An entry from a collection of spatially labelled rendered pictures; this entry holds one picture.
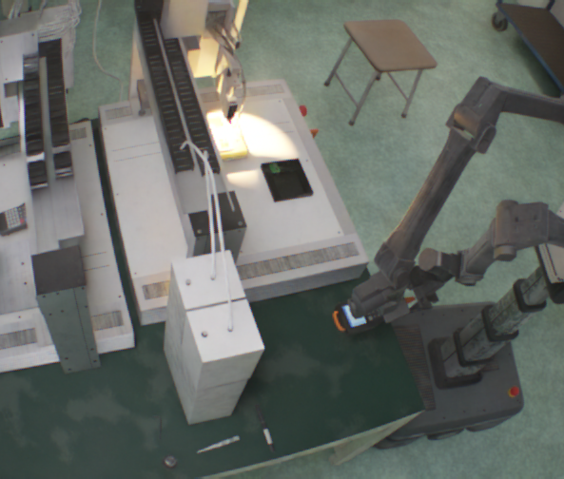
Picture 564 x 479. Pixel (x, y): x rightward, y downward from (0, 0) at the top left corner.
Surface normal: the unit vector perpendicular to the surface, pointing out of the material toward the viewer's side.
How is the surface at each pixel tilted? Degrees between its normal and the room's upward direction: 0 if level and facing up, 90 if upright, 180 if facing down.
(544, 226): 22
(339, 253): 0
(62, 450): 0
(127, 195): 0
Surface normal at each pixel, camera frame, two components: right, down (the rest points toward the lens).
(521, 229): -0.75, -0.23
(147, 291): 0.23, -0.50
